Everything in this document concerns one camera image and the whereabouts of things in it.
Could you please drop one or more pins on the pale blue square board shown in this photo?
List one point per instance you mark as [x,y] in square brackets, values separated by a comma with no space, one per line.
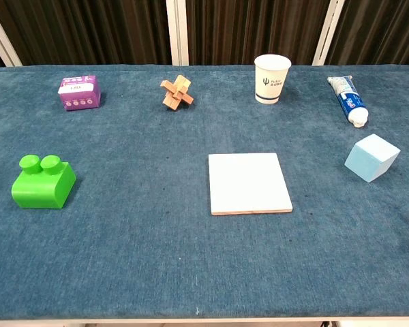
[249,182]

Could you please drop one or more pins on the wooden burr puzzle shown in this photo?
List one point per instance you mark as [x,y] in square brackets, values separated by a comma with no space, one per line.
[176,93]

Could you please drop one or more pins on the white paper cup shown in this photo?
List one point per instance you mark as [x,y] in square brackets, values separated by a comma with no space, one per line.
[271,81]

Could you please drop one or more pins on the blue table cloth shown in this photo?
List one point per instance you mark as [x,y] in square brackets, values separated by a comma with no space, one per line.
[129,238]

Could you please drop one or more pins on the purple cardboard box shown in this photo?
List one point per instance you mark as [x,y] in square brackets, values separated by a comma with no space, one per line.
[79,94]

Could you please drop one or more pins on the blue white toothpaste tube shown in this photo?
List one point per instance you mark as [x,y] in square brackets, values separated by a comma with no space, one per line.
[349,102]

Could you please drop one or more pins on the light blue cube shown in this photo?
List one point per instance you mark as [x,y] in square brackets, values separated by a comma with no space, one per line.
[369,160]

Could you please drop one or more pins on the green two-stud building block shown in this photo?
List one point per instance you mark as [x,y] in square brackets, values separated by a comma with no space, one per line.
[41,187]

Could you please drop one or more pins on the dark pleated curtain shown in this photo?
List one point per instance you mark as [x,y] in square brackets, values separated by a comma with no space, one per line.
[88,30]

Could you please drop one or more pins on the white frame post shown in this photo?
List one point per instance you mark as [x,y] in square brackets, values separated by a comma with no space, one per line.
[177,32]
[327,32]
[0,34]

